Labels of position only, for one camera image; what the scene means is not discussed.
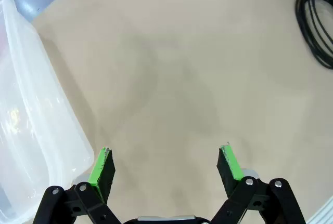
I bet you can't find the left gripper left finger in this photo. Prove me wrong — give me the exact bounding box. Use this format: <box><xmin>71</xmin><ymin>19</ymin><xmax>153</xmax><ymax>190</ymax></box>
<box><xmin>32</xmin><ymin>146</ymin><xmax>123</xmax><ymax>224</ymax></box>

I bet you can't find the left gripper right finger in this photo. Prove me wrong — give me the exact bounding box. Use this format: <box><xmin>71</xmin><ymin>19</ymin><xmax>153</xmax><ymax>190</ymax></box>
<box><xmin>212</xmin><ymin>144</ymin><xmax>306</xmax><ymax>224</ymax></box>

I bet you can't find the clear plastic storage container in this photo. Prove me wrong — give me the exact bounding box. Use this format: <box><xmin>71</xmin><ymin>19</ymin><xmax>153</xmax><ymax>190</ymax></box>
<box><xmin>0</xmin><ymin>0</ymin><xmax>95</xmax><ymax>224</ymax></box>

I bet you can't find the grey aluminium frame rail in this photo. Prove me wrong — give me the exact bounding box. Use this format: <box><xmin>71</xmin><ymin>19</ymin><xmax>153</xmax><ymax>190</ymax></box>
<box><xmin>306</xmin><ymin>197</ymin><xmax>333</xmax><ymax>224</ymax></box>

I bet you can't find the thin black coiled cable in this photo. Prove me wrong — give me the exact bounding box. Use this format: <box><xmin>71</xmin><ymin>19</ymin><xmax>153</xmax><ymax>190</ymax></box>
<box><xmin>295</xmin><ymin>0</ymin><xmax>333</xmax><ymax>70</ymax></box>

